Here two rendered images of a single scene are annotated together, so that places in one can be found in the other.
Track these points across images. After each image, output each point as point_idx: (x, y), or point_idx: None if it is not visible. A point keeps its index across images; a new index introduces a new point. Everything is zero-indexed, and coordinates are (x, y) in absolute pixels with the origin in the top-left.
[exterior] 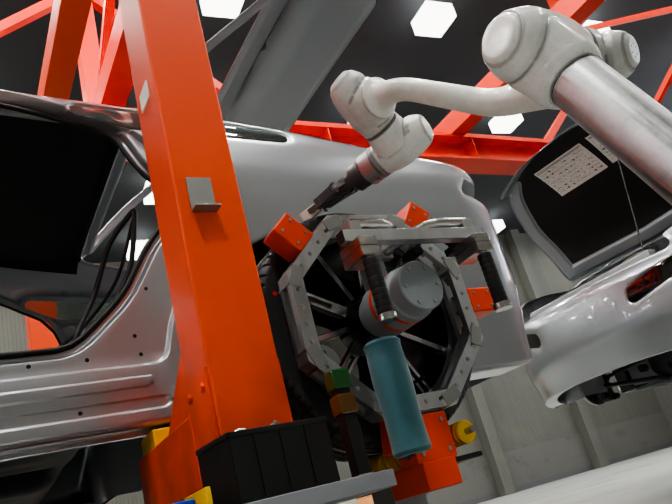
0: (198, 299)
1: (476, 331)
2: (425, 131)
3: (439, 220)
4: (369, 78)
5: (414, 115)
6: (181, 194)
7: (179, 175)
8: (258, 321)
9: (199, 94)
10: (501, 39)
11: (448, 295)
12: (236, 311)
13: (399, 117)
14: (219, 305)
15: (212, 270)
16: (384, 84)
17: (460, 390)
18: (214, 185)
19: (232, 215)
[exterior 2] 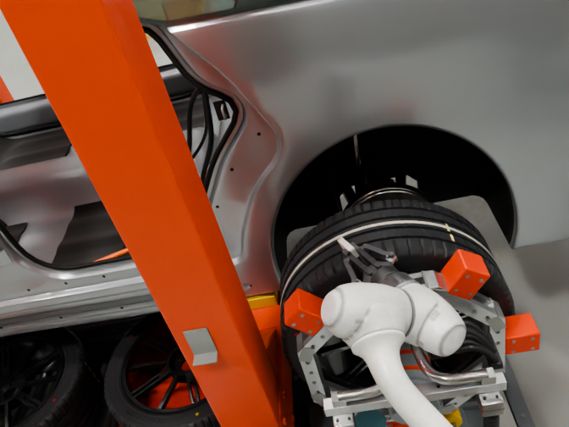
0: (211, 405)
1: (498, 370)
2: (444, 356)
3: (450, 383)
4: (364, 332)
5: (436, 335)
6: (182, 344)
7: (177, 329)
8: (262, 411)
9: (180, 249)
10: None
11: (487, 329)
12: (243, 407)
13: (417, 328)
14: (229, 406)
15: (219, 388)
16: (372, 370)
17: (457, 406)
18: (212, 331)
19: (233, 351)
